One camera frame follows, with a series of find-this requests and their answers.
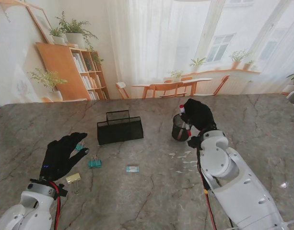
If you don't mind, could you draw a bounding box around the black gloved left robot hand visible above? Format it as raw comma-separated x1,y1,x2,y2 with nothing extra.
39,132,90,181

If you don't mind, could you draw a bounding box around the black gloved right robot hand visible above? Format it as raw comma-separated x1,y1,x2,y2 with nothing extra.
180,98,217,131

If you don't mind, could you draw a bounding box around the white marker with red caps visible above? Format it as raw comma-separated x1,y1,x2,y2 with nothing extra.
179,103,192,136

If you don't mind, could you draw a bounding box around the gold binder clip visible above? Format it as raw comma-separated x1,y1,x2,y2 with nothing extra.
66,172,82,195

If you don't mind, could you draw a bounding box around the black mesh pen cup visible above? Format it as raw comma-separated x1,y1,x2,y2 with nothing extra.
172,114,192,142

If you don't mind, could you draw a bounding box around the black mesh desk organizer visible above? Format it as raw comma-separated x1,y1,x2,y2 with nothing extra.
96,110,144,146

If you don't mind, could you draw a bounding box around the teal binder clip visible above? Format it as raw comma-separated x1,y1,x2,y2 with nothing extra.
74,141,88,152
88,154,102,169

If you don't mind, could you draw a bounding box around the printed room scene backdrop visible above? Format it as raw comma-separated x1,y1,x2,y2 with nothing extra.
0,0,294,105

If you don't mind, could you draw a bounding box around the red and black power cable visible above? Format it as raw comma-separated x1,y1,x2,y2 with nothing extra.
49,181,63,230
196,129,214,230

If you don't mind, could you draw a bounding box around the black usb cable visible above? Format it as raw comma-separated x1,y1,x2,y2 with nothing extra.
201,169,222,192

